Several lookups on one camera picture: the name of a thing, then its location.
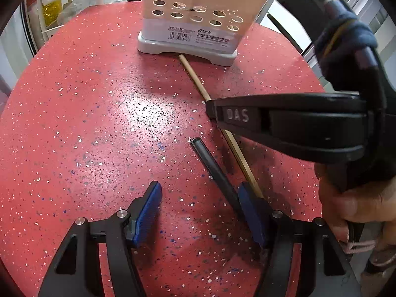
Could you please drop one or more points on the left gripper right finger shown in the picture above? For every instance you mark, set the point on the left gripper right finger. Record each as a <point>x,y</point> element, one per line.
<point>290,246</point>

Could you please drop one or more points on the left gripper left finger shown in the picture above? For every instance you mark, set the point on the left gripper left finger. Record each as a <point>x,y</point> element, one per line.
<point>75,268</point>

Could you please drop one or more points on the right hand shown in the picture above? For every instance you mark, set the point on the right hand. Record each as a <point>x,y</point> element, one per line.
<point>374,202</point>

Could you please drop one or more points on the beige utensil holder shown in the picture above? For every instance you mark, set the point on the beige utensil holder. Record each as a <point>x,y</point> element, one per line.
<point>210,29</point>

